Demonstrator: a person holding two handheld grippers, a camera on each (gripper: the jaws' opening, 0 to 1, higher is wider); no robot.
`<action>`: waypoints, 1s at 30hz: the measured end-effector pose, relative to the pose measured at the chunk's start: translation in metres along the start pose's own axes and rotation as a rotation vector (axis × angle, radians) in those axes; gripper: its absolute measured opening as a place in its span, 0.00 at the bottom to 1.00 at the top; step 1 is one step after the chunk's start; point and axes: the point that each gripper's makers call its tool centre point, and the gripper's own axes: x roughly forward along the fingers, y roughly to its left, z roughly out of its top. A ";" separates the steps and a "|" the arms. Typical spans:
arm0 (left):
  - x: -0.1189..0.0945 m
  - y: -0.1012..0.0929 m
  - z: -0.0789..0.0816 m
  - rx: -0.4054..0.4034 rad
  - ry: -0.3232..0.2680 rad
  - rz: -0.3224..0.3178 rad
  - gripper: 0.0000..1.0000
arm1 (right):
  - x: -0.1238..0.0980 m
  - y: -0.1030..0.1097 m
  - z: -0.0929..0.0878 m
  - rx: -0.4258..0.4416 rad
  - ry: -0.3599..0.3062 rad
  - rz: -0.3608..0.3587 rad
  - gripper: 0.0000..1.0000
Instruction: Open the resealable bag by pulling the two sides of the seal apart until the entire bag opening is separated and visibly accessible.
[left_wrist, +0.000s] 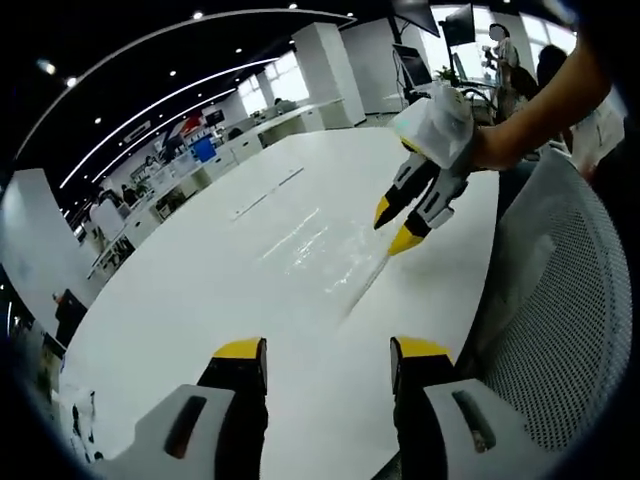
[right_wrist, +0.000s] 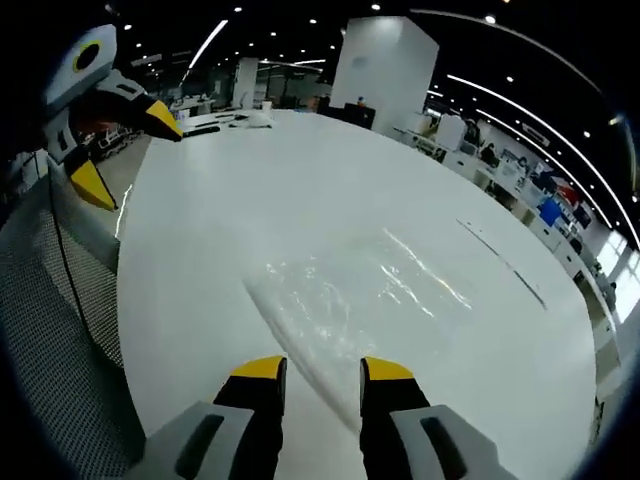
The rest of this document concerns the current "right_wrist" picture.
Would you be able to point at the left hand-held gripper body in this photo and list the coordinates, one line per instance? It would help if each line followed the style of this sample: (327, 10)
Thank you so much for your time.
(75, 75)

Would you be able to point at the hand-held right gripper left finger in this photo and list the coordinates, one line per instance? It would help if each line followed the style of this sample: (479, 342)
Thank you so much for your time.
(235, 430)

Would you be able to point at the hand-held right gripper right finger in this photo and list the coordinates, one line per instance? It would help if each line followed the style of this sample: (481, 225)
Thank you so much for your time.
(400, 430)

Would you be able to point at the clear resealable plastic bag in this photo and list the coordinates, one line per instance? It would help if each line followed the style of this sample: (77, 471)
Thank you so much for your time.
(340, 310)

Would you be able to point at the black flat object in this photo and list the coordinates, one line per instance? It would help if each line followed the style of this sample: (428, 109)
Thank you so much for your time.
(200, 131)

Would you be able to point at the small white object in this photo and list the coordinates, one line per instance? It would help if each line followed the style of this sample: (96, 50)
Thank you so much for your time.
(260, 120)

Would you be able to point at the grey mesh office chair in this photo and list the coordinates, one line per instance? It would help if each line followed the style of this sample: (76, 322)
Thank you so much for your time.
(50, 325)

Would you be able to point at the row of white desks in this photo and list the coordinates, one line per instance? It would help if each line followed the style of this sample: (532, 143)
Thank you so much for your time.
(500, 180)

